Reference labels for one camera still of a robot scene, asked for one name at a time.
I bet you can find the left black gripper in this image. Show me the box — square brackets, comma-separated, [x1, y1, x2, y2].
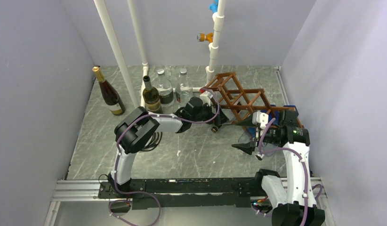
[191, 102, 229, 126]

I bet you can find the clear glass bottle silver cap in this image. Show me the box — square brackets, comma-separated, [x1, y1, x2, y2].
[175, 68, 193, 106]

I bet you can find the clear glass bottle white cap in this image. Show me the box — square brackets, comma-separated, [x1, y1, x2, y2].
[156, 69, 174, 106]

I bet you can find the dark green wine bottle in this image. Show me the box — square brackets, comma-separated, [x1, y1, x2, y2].
[142, 76, 163, 114]

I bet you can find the dark red wine bottle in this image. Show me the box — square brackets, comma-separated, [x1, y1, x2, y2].
[92, 66, 125, 115]

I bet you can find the small clear bottle black cap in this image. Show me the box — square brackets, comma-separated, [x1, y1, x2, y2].
[211, 115, 234, 133]

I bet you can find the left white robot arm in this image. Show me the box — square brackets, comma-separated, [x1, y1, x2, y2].
[108, 97, 229, 198]

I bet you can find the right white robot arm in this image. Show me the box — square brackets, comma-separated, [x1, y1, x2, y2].
[232, 110, 325, 226]

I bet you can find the blue label clear bottle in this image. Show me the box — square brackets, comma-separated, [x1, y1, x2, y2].
[244, 105, 303, 148]

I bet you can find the clear square bottle black cap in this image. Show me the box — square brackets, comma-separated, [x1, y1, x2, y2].
[255, 142, 278, 161]

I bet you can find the brown wooden wine rack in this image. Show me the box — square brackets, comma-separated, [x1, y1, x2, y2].
[200, 72, 297, 125]

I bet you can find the orange pipe valve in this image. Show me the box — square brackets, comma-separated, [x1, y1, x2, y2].
[197, 32, 213, 43]

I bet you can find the blue pipe valve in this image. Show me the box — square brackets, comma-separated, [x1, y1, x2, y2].
[209, 0, 219, 13]

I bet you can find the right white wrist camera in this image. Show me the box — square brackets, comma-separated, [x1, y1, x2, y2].
[252, 111, 269, 130]

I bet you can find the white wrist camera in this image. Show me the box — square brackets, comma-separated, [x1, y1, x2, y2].
[199, 88, 215, 106]
[252, 111, 269, 130]

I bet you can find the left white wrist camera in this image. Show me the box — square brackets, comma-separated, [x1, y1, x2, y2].
[199, 88, 215, 106]

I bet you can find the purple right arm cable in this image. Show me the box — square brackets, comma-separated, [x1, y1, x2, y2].
[251, 117, 323, 226]

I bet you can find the black coiled cable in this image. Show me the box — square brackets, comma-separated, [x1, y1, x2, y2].
[140, 131, 163, 153]

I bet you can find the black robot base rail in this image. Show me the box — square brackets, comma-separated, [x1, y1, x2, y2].
[98, 177, 266, 210]

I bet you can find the white PVC pipe frame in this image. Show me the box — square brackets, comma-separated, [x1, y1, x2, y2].
[93, 0, 227, 108]

